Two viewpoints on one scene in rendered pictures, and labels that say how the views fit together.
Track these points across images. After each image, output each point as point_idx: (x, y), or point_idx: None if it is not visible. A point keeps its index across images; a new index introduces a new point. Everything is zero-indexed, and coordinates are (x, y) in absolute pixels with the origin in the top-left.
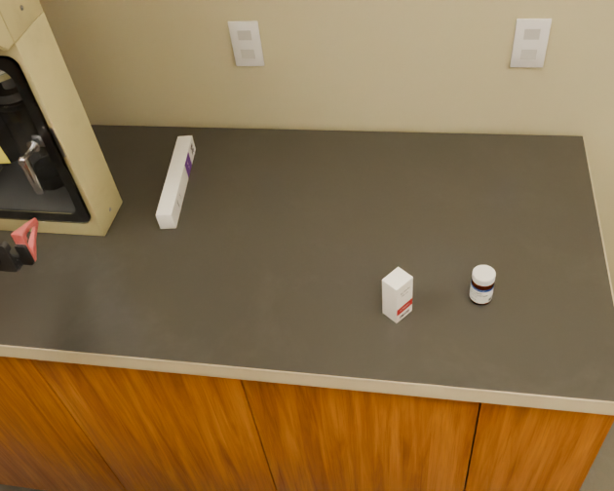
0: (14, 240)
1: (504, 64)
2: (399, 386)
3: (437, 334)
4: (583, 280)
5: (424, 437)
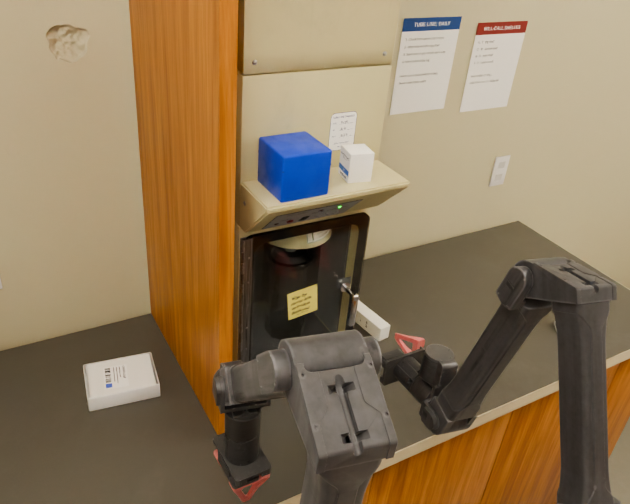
0: (417, 346)
1: (485, 185)
2: (606, 362)
3: None
4: None
5: None
